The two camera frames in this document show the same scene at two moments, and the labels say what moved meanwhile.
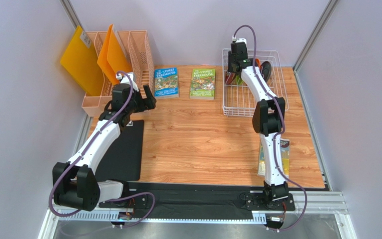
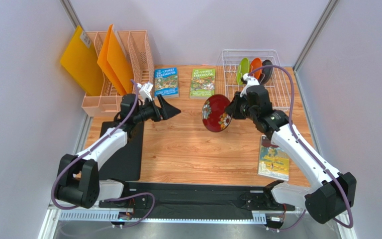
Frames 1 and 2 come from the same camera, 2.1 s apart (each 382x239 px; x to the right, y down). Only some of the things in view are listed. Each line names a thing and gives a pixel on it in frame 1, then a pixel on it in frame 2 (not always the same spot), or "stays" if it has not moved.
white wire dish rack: (237, 100) stays
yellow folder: (81, 62) stays
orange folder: (113, 58) stays
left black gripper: (148, 103) → (166, 111)
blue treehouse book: (166, 82) stays
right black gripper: (255, 63) → (235, 108)
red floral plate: (231, 77) → (214, 117)
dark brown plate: (265, 69) stays
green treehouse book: (202, 85) stays
